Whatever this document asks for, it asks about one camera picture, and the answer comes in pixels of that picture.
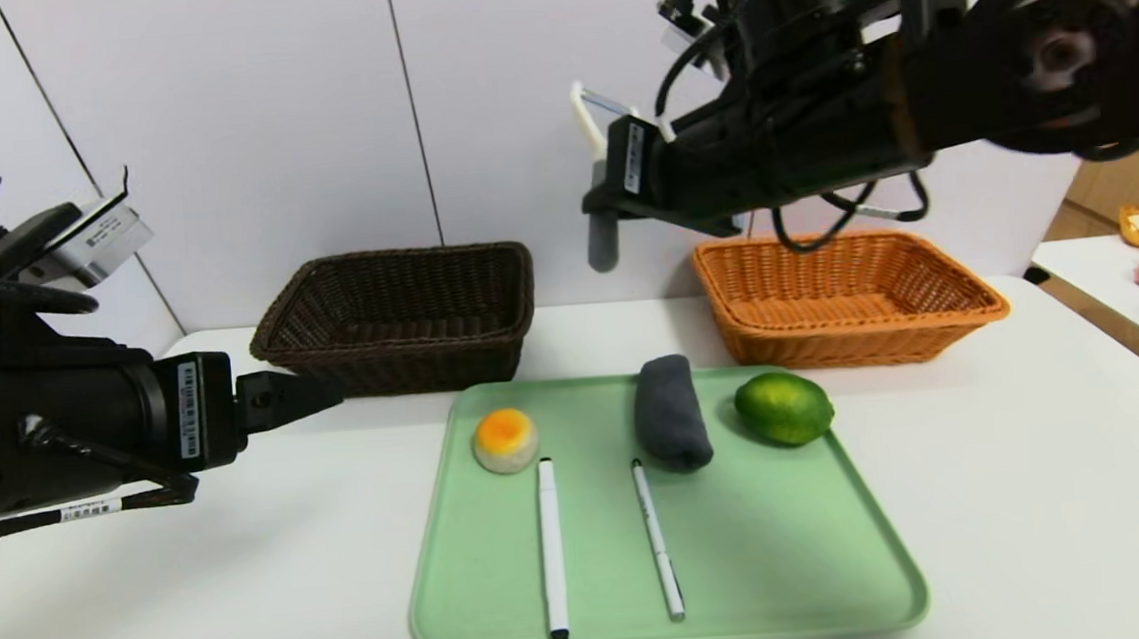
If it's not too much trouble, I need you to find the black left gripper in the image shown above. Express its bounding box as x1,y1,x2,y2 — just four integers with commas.
12,328,350,502

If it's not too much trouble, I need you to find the yellow topped round pastry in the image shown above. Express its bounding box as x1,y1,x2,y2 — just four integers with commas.
470,406,543,477

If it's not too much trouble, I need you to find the thick white marker black cap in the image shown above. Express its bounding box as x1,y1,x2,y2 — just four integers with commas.
535,457,572,639

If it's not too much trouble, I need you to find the dark grey towel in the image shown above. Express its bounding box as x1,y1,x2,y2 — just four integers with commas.
629,352,716,476

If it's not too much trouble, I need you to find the green round citrus fruit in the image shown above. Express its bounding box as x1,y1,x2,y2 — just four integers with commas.
732,367,838,451

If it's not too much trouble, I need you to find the dark brown wicker basket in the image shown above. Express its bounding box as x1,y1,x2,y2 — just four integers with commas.
243,239,542,406

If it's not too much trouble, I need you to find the orange wicker basket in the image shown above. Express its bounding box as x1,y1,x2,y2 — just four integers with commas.
690,219,1014,380

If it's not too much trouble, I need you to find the slim white pen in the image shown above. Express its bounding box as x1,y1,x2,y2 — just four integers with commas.
629,455,688,625

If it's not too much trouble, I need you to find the light green plastic tray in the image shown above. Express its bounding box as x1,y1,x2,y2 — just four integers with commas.
393,353,933,639

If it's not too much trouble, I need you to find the white side table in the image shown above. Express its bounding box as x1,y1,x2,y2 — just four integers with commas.
1028,233,1139,423

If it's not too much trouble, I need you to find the braided left arm cable labelled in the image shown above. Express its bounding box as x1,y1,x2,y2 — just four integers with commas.
0,411,202,548

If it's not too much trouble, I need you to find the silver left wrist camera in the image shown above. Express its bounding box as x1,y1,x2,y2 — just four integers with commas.
0,193,159,297

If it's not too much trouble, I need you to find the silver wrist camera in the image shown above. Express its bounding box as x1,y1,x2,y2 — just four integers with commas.
0,193,159,297
655,0,746,83

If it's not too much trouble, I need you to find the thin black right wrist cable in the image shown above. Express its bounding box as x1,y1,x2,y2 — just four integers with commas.
768,166,934,256

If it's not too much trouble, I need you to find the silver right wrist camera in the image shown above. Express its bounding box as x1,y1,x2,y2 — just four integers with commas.
655,0,746,83

